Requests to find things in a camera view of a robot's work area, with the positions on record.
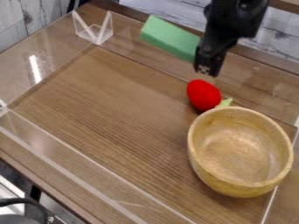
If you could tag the light wooden bowl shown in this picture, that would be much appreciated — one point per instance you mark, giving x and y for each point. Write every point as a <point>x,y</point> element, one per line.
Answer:
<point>240,152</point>

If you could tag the red plush strawberry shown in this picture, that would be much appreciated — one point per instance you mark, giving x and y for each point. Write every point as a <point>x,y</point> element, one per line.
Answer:
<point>204,96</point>

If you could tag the green rectangular block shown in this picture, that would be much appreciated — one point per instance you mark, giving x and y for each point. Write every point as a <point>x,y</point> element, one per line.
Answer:
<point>169,38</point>

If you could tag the clear acrylic tray wall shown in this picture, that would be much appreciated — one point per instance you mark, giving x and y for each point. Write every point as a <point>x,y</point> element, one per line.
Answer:
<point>86,187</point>

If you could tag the clear acrylic corner bracket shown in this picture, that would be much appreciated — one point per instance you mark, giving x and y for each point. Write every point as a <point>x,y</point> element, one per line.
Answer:
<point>93,33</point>

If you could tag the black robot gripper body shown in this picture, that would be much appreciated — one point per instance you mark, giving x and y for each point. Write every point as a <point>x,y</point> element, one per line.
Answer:
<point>232,19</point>

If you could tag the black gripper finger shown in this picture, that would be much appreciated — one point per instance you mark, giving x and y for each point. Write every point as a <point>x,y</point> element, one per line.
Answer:
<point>209,58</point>

